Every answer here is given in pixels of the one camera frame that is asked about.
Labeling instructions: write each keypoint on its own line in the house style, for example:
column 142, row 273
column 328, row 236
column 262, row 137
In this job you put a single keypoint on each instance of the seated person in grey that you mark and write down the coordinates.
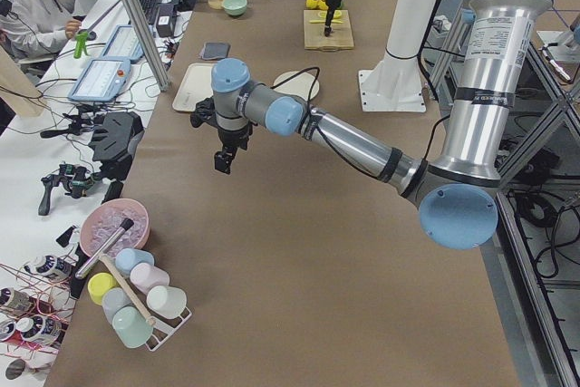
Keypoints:
column 36, row 28

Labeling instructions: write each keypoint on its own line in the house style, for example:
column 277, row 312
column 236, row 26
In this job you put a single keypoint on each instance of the white cup rack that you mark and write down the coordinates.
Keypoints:
column 163, row 328

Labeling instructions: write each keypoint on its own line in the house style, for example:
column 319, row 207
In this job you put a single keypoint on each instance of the far blue teach pendant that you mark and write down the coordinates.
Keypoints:
column 125, row 43

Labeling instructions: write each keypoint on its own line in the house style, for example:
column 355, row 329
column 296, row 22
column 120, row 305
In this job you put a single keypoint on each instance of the aluminium camera post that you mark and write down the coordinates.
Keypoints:
column 147, row 43

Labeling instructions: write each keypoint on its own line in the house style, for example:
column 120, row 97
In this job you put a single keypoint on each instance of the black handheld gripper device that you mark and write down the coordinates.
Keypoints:
column 75, row 179

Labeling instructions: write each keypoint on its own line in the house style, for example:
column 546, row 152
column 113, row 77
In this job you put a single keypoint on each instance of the pink ice bowl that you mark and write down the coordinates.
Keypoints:
column 107, row 218

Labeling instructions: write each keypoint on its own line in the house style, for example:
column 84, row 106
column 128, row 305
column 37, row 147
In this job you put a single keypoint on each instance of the yellow cup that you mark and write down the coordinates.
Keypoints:
column 99, row 285

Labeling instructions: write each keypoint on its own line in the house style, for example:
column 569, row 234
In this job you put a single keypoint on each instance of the metal scoop with black tip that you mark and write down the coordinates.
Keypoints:
column 86, row 267

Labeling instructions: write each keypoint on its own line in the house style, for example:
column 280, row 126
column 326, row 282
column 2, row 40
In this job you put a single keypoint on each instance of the lower whole lemon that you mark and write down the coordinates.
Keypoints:
column 311, row 4

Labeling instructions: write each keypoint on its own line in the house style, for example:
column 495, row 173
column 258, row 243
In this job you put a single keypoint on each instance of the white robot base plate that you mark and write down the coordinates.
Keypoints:
column 395, row 82

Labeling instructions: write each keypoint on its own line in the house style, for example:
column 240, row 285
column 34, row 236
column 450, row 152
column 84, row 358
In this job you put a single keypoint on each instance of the green handled tool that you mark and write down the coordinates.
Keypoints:
column 81, row 39

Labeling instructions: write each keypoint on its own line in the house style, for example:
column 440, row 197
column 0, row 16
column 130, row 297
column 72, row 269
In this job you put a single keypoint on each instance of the yellow plastic knife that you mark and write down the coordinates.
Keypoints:
column 334, row 21

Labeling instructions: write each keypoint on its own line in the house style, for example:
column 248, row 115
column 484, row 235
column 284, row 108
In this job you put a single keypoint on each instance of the grey cup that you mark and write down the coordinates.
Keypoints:
column 113, row 301

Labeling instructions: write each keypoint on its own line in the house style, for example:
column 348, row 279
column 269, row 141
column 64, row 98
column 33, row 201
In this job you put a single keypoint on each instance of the near blue teach pendant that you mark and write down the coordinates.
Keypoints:
column 101, row 80

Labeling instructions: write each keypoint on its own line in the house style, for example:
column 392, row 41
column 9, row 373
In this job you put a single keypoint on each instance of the pink cup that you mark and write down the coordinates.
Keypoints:
column 145, row 276

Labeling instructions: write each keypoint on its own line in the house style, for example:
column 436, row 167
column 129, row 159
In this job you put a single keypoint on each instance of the blue teach pendant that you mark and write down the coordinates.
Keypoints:
column 101, row 80
column 125, row 43

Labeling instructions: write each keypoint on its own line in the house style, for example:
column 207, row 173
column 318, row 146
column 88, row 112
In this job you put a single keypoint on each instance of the mint green bowl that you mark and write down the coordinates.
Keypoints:
column 234, row 8

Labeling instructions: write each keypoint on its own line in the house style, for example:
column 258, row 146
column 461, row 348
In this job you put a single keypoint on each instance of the mint cup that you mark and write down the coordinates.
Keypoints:
column 131, row 327

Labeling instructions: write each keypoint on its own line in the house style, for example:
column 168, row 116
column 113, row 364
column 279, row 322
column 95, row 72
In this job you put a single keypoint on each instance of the bamboo cutting board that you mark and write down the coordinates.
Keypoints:
column 340, row 38

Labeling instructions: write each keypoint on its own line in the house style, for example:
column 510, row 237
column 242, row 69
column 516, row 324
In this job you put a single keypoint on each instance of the cream rabbit tray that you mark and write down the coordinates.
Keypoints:
column 195, row 87

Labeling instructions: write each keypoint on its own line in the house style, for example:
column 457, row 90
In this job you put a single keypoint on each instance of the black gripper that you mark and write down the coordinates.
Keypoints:
column 232, row 138
column 333, row 2

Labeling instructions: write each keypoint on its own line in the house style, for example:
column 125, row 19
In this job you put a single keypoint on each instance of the grey folded cloth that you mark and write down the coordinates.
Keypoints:
column 214, row 51

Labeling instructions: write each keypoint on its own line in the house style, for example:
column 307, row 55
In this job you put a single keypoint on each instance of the whole lemon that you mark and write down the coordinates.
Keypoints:
column 321, row 4
column 311, row 4

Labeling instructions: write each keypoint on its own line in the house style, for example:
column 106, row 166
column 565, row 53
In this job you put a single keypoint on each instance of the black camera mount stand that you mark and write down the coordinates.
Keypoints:
column 114, row 143

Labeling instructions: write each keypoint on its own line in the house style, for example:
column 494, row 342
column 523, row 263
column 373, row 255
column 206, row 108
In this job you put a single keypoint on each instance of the white cup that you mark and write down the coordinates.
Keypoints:
column 167, row 301

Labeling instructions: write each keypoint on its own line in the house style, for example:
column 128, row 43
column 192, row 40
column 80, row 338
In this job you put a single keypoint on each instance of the upper whole lemon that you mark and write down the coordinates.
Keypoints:
column 321, row 4

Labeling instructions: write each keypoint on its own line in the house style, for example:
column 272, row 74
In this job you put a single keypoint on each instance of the cream round plate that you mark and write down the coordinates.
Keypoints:
column 295, row 83

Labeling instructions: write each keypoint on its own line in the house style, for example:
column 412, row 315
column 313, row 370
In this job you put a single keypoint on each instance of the light blue cup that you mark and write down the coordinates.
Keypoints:
column 128, row 258

